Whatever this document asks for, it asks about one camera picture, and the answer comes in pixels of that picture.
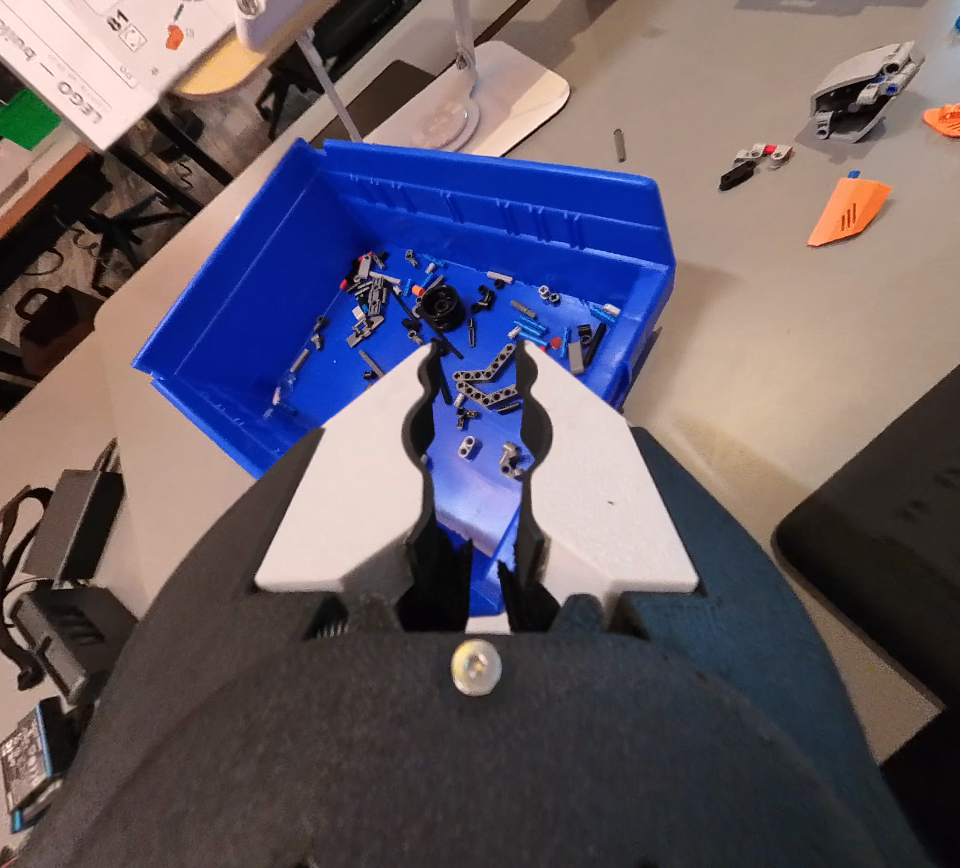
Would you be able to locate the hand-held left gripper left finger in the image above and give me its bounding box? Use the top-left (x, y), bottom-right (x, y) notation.
top-left (253, 341), bottom-right (442, 602)

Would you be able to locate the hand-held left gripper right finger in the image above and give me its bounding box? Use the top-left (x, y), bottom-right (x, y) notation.
top-left (514, 339), bottom-right (700, 604)

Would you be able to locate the pile of small brick parts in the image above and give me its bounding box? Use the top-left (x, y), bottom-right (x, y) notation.
top-left (270, 249), bottom-right (624, 482)

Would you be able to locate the blue plastic bin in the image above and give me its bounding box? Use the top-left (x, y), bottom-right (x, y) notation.
top-left (131, 137), bottom-right (678, 617)

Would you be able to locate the orange ribbed panel with pin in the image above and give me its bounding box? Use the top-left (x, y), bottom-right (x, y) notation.
top-left (807, 178), bottom-right (894, 248)

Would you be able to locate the grey curved brick assembly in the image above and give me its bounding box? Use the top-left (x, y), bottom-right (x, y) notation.
top-left (808, 41), bottom-right (926, 145)

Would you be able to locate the dark grey angled brick beam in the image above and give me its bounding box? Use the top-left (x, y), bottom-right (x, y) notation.
top-left (451, 340), bottom-right (526, 410)

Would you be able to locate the black brick wheel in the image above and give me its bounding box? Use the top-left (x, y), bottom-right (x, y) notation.
top-left (417, 286), bottom-right (461, 326)

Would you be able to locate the black power adapter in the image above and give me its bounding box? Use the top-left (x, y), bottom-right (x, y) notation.
top-left (11, 586), bottom-right (114, 704)
top-left (26, 469), bottom-right (125, 584)

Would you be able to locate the black perforated pad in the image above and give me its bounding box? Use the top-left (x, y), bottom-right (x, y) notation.
top-left (772, 361), bottom-right (960, 707)

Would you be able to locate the black chair base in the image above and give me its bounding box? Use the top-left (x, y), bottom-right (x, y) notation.
top-left (75, 193), bottom-right (196, 276)

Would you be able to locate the grey and red connector piece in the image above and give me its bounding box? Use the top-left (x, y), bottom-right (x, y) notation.
top-left (735, 142), bottom-right (795, 170)

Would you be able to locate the black labelled device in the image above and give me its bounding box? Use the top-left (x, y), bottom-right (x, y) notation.
top-left (0, 699), bottom-right (76, 835)

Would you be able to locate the brown wooden desk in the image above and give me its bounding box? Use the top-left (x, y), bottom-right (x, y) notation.
top-left (0, 140), bottom-right (95, 239)

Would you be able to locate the black office chair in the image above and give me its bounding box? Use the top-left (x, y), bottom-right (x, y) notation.
top-left (255, 0), bottom-right (429, 137)

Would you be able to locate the green box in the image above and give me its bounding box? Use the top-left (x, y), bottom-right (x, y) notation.
top-left (0, 88), bottom-right (63, 152)

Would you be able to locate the paper instruction booklet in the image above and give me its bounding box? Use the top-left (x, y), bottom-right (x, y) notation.
top-left (0, 0), bottom-right (335, 150)

